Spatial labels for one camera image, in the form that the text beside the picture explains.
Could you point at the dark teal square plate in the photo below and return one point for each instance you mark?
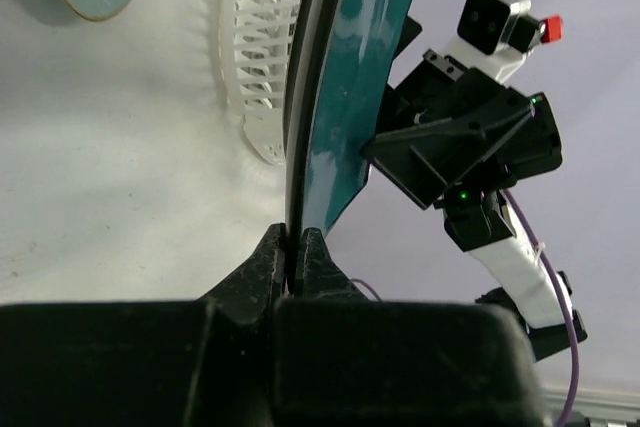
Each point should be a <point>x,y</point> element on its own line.
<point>340,60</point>

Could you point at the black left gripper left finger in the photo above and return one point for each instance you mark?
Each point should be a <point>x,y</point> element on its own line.
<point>249,291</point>

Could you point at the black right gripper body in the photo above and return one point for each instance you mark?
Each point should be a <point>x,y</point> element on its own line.
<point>439,89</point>

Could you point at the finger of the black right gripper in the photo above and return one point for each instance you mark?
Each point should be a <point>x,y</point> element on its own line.
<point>411,29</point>
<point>425,160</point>

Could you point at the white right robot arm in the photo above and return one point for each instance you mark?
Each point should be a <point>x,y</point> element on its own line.
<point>493,231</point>

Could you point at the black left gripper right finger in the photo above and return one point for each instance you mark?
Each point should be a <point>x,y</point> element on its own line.
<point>317,276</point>

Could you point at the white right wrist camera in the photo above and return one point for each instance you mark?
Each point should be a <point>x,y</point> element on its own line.
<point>498,36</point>

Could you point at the white plastic basket bin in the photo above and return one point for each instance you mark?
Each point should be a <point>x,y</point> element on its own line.
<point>254,45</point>

